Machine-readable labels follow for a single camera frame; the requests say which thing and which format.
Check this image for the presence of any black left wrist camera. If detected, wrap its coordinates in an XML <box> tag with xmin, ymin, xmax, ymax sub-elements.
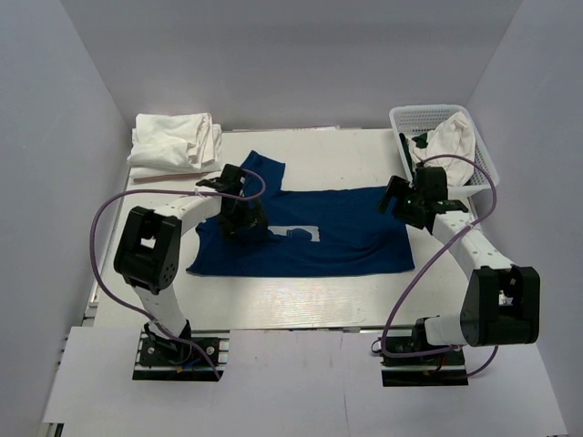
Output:
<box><xmin>196</xmin><ymin>164</ymin><xmax>245</xmax><ymax>196</ymax></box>

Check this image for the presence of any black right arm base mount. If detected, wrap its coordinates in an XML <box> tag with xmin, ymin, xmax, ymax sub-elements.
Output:
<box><xmin>371</xmin><ymin>338</ymin><xmax>468</xmax><ymax>388</ymax></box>

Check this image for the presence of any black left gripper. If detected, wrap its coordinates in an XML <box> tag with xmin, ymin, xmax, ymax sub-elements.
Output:
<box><xmin>215</xmin><ymin>190</ymin><xmax>267</xmax><ymax>243</ymax></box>

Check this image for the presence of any white plastic laundry basket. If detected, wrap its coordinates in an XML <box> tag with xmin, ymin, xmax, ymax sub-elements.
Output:
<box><xmin>389</xmin><ymin>104</ymin><xmax>499</xmax><ymax>185</ymax></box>

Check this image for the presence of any blue Mickey print t-shirt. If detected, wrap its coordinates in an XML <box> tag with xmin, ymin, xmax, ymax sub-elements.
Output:
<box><xmin>187</xmin><ymin>151</ymin><xmax>414</xmax><ymax>278</ymax></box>

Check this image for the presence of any dark green garment in basket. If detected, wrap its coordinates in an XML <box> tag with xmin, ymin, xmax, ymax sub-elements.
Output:
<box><xmin>399</xmin><ymin>132</ymin><xmax>428</xmax><ymax>173</ymax></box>

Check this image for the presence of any crumpled white t-shirt in basket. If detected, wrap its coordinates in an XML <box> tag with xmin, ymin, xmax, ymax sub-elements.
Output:
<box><xmin>420</xmin><ymin>111</ymin><xmax>476</xmax><ymax>187</ymax></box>

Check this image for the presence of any folded white t-shirt lower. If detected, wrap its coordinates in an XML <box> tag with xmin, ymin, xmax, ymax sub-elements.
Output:
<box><xmin>127</xmin><ymin>123</ymin><xmax>222</xmax><ymax>174</ymax></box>

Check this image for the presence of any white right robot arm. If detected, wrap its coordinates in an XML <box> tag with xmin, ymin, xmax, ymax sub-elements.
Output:
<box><xmin>377</xmin><ymin>167</ymin><xmax>541</xmax><ymax>363</ymax></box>

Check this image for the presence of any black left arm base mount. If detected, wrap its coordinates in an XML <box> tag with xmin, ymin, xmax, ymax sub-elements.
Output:
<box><xmin>132</xmin><ymin>331</ymin><xmax>230</xmax><ymax>382</ymax></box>

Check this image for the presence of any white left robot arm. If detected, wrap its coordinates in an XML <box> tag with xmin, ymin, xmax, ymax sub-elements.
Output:
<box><xmin>114</xmin><ymin>193</ymin><xmax>267</xmax><ymax>363</ymax></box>

